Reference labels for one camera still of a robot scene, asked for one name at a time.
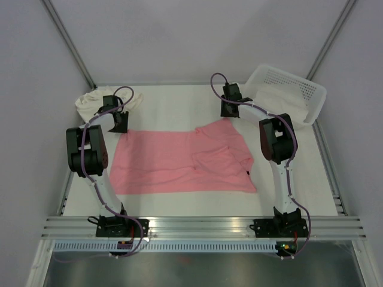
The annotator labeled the white plastic basket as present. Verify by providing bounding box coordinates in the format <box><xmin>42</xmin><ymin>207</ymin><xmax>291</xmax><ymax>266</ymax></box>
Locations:
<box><xmin>243</xmin><ymin>65</ymin><xmax>327</xmax><ymax>129</ymax></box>

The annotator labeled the aluminium frame post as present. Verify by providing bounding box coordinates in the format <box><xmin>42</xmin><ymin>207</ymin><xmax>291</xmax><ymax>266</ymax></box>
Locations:
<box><xmin>41</xmin><ymin>0</ymin><xmax>97</xmax><ymax>90</ymax></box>
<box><xmin>306</xmin><ymin>0</ymin><xmax>358</xmax><ymax>81</ymax></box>

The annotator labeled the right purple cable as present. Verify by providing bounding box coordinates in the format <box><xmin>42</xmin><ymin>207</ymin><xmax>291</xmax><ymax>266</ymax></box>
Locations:
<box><xmin>209</xmin><ymin>72</ymin><xmax>312</xmax><ymax>240</ymax></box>

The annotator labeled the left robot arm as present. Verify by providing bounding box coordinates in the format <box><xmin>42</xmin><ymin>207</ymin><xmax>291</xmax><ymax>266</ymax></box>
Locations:
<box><xmin>66</xmin><ymin>95</ymin><xmax>129</xmax><ymax>217</ymax></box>

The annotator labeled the white cloth in basket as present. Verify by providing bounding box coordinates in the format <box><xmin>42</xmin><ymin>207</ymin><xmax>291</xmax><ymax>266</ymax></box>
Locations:
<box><xmin>254</xmin><ymin>86</ymin><xmax>308</xmax><ymax>126</ymax></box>

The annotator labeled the left aluminium frame post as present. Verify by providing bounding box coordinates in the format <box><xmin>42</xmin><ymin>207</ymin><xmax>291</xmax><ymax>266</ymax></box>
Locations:
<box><xmin>41</xmin><ymin>0</ymin><xmax>97</xmax><ymax>90</ymax></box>

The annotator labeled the right aluminium frame post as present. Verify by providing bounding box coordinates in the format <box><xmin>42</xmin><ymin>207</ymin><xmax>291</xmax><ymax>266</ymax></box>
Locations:
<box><xmin>306</xmin><ymin>0</ymin><xmax>358</xmax><ymax>81</ymax></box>

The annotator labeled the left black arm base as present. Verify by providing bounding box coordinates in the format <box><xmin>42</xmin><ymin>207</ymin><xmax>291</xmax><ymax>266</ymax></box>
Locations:
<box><xmin>87</xmin><ymin>216</ymin><xmax>141</xmax><ymax>238</ymax></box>

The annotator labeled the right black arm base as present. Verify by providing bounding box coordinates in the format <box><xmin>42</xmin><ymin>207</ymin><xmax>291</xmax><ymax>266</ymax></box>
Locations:
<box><xmin>250</xmin><ymin>207</ymin><xmax>309</xmax><ymax>238</ymax></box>

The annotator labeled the pink t-shirt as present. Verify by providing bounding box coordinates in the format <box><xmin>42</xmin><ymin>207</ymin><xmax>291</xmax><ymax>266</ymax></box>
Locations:
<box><xmin>110</xmin><ymin>119</ymin><xmax>257</xmax><ymax>195</ymax></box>

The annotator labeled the white slotted cable duct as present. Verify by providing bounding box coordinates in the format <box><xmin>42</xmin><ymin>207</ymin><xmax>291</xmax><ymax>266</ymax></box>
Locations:
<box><xmin>54</xmin><ymin>240</ymin><xmax>276</xmax><ymax>253</ymax></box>

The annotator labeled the aluminium mounting rail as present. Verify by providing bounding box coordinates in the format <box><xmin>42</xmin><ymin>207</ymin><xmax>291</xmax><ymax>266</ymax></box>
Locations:
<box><xmin>41</xmin><ymin>216</ymin><xmax>367</xmax><ymax>241</ymax></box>

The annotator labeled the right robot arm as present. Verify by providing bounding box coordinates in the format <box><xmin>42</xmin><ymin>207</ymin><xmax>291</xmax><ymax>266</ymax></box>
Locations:
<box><xmin>219</xmin><ymin>82</ymin><xmax>301</xmax><ymax>236</ymax></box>

